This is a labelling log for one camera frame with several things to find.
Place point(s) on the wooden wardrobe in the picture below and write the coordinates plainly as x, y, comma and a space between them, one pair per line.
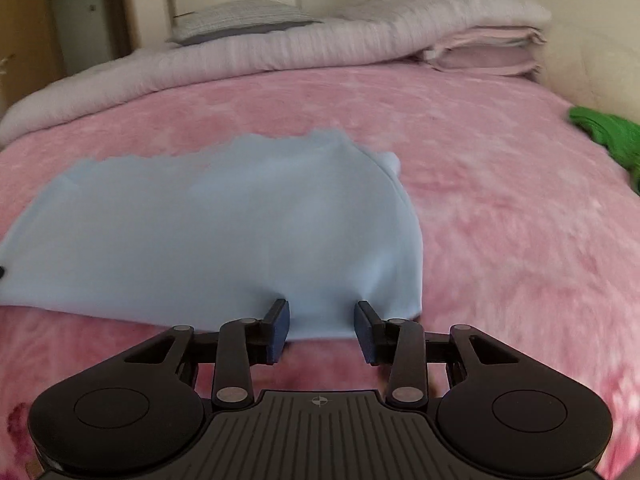
25, 25

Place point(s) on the grey checked pillow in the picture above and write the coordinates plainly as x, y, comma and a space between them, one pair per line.
235, 19

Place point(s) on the light blue garment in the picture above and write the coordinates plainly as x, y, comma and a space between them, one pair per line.
225, 235

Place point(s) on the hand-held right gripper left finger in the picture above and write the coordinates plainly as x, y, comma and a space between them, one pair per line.
280, 331

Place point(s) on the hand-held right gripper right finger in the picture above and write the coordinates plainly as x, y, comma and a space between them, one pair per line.
364, 333

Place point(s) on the white ribbed quilt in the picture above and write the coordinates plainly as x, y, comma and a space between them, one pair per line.
300, 45

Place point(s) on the green cloth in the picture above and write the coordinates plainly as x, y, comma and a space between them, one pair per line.
612, 135

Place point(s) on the folded pink quilt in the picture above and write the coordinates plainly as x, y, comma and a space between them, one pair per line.
490, 55

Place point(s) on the pink floral blanket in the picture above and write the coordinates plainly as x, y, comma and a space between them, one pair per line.
500, 210

